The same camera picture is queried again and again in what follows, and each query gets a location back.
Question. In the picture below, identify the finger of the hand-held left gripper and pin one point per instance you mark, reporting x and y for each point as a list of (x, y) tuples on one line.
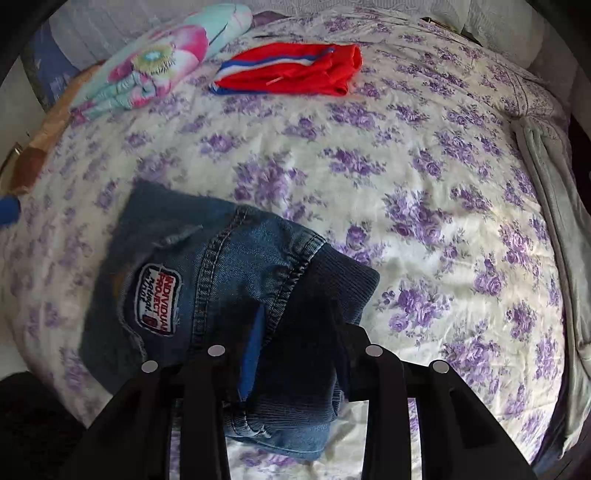
[(8, 210)]

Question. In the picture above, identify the folded teal floral blanket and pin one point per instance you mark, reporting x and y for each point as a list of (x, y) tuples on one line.
[(152, 64)]

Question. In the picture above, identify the blue printed cloth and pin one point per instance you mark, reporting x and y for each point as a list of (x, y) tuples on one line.
[(53, 69)]

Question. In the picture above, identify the red striped shorts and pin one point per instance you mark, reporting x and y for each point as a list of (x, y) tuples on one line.
[(295, 69)]

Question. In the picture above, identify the purple floral bedsheet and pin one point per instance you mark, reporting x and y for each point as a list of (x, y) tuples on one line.
[(415, 161)]

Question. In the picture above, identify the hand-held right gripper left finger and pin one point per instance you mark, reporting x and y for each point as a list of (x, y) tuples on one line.
[(251, 357)]

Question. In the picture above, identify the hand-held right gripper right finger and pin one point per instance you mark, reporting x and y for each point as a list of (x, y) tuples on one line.
[(344, 341)]

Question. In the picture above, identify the blue denim pants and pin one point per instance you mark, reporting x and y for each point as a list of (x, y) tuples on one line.
[(217, 281)]

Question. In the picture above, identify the grey sweatpants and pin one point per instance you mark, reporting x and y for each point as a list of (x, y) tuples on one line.
[(558, 230)]

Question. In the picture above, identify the orange brown blanket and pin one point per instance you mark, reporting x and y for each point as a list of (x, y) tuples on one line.
[(32, 147)]

